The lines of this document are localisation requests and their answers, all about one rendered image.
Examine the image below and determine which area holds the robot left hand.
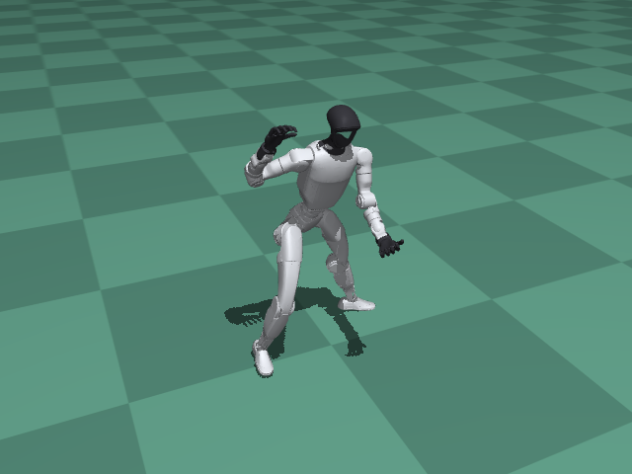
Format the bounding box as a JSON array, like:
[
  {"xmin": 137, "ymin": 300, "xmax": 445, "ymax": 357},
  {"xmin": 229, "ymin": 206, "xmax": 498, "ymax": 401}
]
[{"xmin": 375, "ymin": 232, "xmax": 404, "ymax": 258}]

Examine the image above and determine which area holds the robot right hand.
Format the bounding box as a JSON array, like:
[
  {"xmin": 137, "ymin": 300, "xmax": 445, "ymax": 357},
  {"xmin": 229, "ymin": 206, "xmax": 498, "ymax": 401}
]
[{"xmin": 257, "ymin": 125, "xmax": 297, "ymax": 160}]

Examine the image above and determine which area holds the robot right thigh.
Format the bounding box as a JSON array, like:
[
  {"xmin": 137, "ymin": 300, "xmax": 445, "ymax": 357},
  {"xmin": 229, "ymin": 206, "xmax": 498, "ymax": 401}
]
[{"xmin": 274, "ymin": 217, "xmax": 303, "ymax": 317}]

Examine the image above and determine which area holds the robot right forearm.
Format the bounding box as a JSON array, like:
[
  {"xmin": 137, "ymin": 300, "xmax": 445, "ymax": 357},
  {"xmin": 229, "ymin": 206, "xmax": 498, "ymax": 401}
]
[{"xmin": 244, "ymin": 147, "xmax": 274, "ymax": 179}]

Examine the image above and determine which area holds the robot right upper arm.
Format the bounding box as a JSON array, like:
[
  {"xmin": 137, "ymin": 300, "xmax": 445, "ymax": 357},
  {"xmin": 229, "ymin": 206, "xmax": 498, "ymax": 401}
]
[{"xmin": 244, "ymin": 148, "xmax": 314, "ymax": 188}]

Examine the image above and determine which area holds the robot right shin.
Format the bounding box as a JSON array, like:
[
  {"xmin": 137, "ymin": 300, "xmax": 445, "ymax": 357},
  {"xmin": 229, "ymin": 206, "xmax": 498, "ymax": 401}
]
[{"xmin": 257, "ymin": 296, "xmax": 289, "ymax": 351}]

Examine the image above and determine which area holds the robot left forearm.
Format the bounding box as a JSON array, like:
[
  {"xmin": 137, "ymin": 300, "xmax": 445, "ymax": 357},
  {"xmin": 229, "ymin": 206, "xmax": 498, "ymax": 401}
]
[{"xmin": 363, "ymin": 199, "xmax": 387, "ymax": 240}]

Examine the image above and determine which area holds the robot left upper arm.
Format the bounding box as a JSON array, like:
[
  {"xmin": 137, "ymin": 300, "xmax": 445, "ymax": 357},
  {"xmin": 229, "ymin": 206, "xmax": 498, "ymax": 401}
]
[{"xmin": 354, "ymin": 146, "xmax": 375, "ymax": 209}]

